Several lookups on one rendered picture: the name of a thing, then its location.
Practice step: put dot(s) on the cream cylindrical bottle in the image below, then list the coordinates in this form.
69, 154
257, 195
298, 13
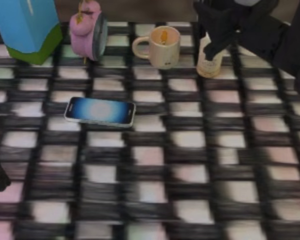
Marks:
210, 63

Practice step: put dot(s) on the beige ceramic mug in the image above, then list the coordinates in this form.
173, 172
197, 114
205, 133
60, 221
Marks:
165, 50

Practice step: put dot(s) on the smartphone with blue screen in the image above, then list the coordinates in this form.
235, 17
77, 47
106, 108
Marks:
100, 111

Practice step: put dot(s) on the pink alarm clock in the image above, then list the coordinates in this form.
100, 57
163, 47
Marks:
83, 37

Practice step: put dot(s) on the blue and green carton box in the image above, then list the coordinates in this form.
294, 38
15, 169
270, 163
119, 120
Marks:
25, 27

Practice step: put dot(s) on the black white checkered tablecloth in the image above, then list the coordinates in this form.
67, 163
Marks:
150, 175

